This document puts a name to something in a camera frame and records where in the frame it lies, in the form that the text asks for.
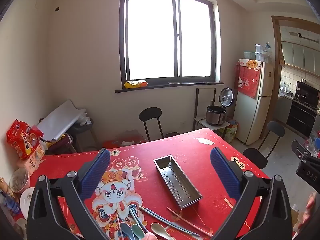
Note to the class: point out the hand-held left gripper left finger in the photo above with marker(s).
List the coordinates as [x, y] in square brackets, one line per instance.
[96, 175]

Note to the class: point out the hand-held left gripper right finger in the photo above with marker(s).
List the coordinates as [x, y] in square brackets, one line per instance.
[225, 175]

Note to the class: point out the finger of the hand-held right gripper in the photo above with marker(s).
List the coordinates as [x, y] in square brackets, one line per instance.
[300, 148]

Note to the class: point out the pink chopstick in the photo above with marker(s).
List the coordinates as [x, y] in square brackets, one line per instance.
[190, 221]
[228, 203]

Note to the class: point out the metal utensil tray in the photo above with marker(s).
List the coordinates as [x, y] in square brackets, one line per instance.
[175, 177]

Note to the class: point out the blue spoon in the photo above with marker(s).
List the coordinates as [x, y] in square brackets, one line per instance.
[126, 230]

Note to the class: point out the green spoon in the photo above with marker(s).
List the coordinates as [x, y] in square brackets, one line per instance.
[137, 231]

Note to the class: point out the blue chopstick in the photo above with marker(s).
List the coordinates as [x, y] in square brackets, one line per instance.
[172, 221]
[175, 227]

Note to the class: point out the pink spoon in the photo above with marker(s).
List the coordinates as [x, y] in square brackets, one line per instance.
[150, 236]

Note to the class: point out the cream spoon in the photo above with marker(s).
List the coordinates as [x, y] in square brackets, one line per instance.
[158, 228]

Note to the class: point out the person's right hand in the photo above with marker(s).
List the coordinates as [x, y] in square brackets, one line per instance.
[310, 202]

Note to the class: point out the black round-back chair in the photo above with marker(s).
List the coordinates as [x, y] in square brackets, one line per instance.
[150, 113]
[275, 130]

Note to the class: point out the wooden stool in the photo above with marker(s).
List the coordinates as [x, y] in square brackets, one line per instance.
[86, 138]

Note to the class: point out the red printed table mat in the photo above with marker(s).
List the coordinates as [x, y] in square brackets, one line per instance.
[195, 150]

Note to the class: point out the grey kitchen base cabinet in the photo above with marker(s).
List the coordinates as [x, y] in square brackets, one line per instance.
[283, 108]

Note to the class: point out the black range hood and stove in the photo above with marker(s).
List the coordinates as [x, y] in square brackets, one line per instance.
[302, 105]

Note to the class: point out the colourful printed bag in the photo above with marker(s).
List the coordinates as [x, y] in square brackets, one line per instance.
[231, 131]

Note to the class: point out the red floor box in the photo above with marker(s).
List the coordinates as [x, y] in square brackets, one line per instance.
[125, 141]

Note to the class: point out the dark red cloth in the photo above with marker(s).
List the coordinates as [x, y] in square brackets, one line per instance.
[60, 143]

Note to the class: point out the black bin with plastic bag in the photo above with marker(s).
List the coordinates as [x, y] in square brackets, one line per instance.
[83, 123]

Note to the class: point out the cream refrigerator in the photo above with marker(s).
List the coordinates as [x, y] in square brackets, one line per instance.
[252, 120]

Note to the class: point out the small white side table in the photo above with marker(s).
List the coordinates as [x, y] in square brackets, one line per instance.
[202, 121]

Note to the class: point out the electric rice cooker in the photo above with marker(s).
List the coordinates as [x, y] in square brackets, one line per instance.
[216, 115]

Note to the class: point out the white folded sheet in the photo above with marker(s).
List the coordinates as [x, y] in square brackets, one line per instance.
[60, 120]

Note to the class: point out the white lidded bowl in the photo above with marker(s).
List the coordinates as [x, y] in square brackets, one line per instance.
[26, 201]

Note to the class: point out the glass cup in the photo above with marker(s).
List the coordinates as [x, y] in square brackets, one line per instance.
[18, 180]

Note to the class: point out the red snack bag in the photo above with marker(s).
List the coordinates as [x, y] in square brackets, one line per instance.
[22, 137]

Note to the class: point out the red printed fridge cloth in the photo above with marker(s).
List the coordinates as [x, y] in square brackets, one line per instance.
[247, 82]

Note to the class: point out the hanging brown bag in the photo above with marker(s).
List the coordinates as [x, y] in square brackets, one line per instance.
[281, 60]

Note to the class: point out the yellow snack packet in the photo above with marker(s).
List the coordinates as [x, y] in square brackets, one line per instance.
[136, 84]

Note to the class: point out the clear plastic bag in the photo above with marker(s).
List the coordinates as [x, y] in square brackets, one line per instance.
[268, 52]

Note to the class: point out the clear plastic container stack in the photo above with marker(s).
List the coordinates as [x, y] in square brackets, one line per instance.
[259, 52]

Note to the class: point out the small dish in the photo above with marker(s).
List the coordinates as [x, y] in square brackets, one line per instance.
[174, 82]

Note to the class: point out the pale green plastic container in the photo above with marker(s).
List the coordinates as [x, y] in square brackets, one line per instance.
[248, 55]

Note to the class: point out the dark windowsill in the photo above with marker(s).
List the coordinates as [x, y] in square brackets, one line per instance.
[162, 87]

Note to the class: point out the dark framed window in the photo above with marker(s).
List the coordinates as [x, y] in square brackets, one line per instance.
[150, 30]

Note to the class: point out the glass-front kitchen wall cabinets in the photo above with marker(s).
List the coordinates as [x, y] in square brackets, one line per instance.
[300, 55]

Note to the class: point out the wooden door frame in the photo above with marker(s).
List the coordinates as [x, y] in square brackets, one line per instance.
[275, 55]

